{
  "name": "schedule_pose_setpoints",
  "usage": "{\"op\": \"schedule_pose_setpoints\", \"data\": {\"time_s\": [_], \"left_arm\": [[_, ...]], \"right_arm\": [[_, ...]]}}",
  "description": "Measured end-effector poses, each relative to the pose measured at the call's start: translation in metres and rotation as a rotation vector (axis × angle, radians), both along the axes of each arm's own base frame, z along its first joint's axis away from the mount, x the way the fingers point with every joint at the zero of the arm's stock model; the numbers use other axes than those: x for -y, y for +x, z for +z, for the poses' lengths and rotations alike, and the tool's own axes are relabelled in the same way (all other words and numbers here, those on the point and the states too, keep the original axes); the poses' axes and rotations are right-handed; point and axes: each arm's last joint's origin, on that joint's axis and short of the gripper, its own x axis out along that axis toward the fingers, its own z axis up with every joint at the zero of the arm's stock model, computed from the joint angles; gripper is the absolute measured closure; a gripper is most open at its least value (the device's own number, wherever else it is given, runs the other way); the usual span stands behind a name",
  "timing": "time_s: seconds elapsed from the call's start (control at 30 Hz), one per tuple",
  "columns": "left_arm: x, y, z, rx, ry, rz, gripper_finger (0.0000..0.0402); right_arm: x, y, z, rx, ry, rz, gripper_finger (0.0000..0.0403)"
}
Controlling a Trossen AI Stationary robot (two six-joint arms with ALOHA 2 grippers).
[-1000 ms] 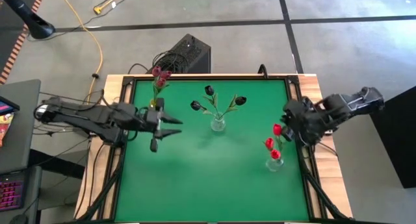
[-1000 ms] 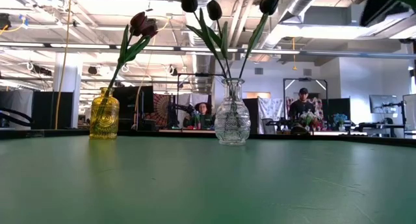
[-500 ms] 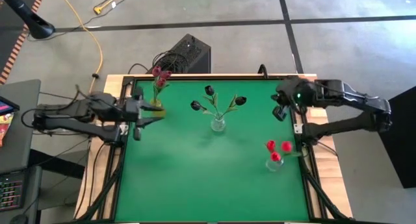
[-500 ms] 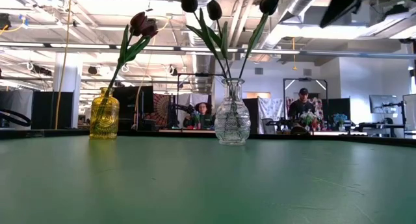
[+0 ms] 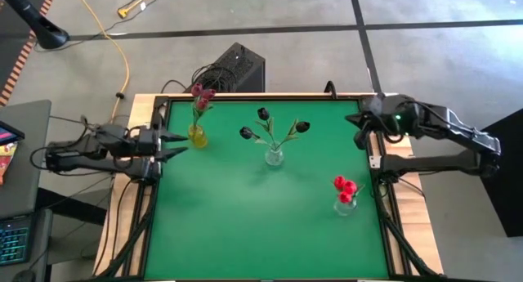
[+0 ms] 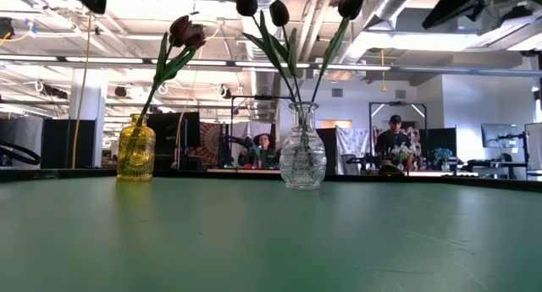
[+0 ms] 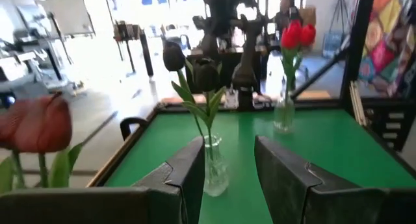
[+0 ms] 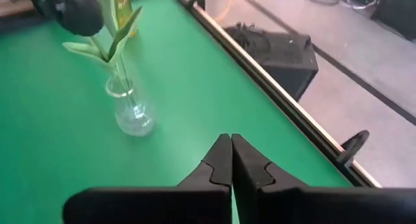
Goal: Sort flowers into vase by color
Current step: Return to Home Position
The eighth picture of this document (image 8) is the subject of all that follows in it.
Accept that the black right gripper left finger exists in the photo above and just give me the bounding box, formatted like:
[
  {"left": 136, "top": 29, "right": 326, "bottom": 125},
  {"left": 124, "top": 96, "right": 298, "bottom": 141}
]
[{"left": 62, "top": 133, "right": 234, "bottom": 224}]

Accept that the yellow power cable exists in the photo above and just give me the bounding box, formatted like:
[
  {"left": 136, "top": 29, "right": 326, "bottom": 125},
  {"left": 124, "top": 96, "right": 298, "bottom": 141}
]
[{"left": 213, "top": 0, "right": 235, "bottom": 23}]

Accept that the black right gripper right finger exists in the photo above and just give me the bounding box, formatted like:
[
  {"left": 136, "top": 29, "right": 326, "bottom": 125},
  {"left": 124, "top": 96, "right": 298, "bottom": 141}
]
[{"left": 232, "top": 133, "right": 416, "bottom": 224}]

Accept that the black computer box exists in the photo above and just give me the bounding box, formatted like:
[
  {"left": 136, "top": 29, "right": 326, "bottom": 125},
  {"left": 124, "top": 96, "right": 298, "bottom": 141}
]
[{"left": 224, "top": 21, "right": 320, "bottom": 102}]

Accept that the black floor mat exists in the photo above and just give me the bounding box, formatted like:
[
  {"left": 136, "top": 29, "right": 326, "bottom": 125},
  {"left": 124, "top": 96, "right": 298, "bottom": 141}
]
[{"left": 370, "top": 0, "right": 416, "bottom": 42}]

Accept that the clear textured glass vase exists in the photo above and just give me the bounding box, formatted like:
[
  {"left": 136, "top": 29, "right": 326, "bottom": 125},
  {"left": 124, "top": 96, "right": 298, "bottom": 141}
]
[{"left": 104, "top": 75, "right": 156, "bottom": 138}]

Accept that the green table mat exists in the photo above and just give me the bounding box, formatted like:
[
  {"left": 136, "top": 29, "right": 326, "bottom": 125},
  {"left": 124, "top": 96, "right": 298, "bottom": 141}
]
[{"left": 0, "top": 0, "right": 355, "bottom": 224}]

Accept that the yellow glass vase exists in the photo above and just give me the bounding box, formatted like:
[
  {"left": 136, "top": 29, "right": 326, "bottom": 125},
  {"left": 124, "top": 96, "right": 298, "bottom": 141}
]
[{"left": 115, "top": 0, "right": 139, "bottom": 38}]

